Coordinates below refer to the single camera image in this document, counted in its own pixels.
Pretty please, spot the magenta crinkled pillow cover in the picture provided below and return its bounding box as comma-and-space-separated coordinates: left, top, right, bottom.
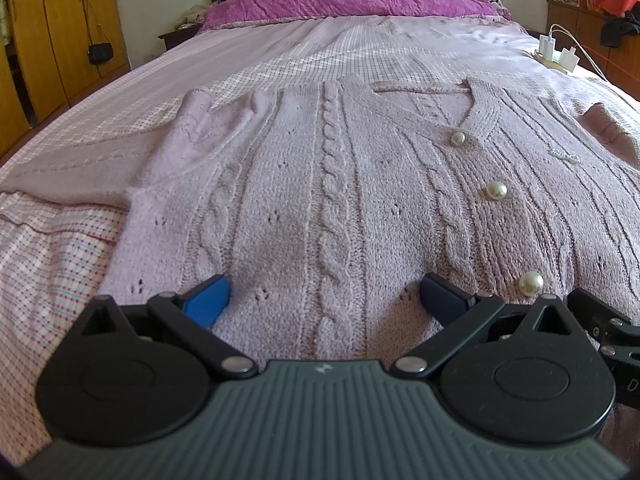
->
201, 0, 511, 32

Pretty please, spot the power strip with white chargers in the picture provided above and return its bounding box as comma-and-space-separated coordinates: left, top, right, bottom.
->
533, 35, 579, 74

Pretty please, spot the black cloth on cabinet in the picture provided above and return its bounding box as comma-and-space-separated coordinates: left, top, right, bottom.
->
600, 12, 640, 48

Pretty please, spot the dark wooden nightstand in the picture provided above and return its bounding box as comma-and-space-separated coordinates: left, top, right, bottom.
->
158, 25, 201, 51

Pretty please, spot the wooden side cabinet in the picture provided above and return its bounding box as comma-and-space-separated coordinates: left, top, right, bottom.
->
547, 0, 639, 100

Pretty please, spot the lilac knitted cardigan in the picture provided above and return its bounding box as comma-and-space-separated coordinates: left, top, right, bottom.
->
1, 77, 639, 362

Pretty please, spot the white charger cable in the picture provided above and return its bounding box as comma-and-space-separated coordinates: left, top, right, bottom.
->
546, 23, 612, 84

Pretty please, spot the pink checked bedspread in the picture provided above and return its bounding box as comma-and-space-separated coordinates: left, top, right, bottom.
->
1, 17, 639, 464

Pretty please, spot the orange wooden wardrobe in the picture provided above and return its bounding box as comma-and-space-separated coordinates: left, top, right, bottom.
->
1, 0, 130, 155

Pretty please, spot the small black hanging bag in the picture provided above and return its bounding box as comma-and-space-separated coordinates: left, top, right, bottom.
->
88, 42, 114, 66

